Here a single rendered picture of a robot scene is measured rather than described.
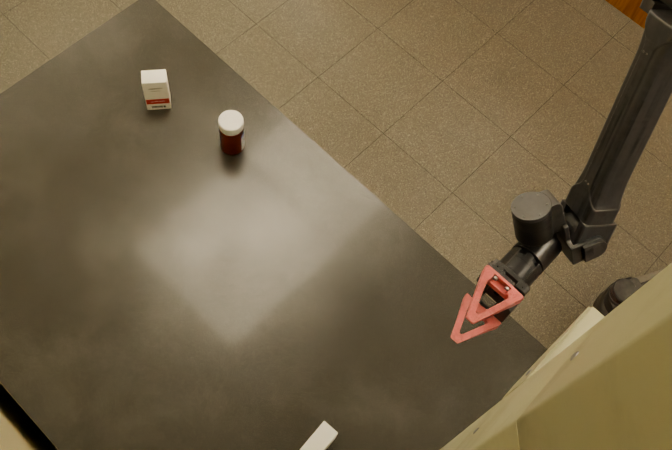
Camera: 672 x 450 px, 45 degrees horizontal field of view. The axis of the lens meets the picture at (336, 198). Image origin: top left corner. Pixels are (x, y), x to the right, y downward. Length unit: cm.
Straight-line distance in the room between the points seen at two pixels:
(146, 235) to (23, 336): 27
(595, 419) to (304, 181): 111
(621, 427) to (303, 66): 245
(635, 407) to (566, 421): 10
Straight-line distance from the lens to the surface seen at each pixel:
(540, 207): 119
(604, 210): 123
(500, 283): 116
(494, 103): 286
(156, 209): 152
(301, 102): 275
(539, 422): 58
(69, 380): 144
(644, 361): 43
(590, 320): 90
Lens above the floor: 231
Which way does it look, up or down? 64 degrees down
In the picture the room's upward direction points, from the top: 11 degrees clockwise
